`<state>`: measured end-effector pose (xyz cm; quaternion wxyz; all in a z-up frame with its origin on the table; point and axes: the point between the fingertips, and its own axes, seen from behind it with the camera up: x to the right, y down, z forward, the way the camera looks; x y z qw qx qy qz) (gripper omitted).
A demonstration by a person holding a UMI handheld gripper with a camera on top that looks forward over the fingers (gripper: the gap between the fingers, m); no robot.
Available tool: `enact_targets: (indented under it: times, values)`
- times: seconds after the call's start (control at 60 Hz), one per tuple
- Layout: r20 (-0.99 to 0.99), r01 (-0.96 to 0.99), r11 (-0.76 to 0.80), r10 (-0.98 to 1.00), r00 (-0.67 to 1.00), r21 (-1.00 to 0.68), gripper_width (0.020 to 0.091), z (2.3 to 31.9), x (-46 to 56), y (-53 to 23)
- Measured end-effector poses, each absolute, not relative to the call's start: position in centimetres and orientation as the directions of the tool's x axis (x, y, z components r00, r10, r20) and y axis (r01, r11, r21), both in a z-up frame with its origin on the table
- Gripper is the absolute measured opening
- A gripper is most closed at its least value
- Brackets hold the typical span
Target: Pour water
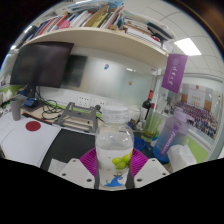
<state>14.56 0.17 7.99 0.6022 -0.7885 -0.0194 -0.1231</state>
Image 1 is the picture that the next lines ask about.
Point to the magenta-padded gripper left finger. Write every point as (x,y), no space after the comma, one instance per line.
(75,171)

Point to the clear water bottle white cap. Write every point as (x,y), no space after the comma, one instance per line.
(113,146)

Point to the large purple water bottle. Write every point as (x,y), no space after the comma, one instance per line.
(171,136)

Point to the black computer monitor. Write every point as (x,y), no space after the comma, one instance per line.
(41,65)

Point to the dark wine bottle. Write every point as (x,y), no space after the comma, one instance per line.
(147,105)

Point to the white wall sockets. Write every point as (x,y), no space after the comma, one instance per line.
(85,100)

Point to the white tissue bag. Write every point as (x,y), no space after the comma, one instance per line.
(181,158)

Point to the blue circuit board box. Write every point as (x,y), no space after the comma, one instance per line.
(30,102)

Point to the white jar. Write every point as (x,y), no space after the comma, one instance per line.
(134,114)

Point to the flat round red coaster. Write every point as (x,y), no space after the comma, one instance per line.
(33,126)

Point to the beige shelf with books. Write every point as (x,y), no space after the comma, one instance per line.
(100,38)

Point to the grey metal laptop stand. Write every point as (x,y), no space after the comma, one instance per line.
(78,118)

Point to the group photo poster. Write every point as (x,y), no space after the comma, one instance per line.
(198,113)

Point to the black desk mat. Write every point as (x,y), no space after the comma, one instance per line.
(71,145)

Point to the grey cup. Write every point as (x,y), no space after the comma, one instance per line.
(16,110)

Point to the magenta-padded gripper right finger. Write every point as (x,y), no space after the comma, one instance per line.
(151,170)

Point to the folded white paper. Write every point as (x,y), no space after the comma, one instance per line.
(56,166)

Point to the purple hanging banner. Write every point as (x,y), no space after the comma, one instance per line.
(174,72)

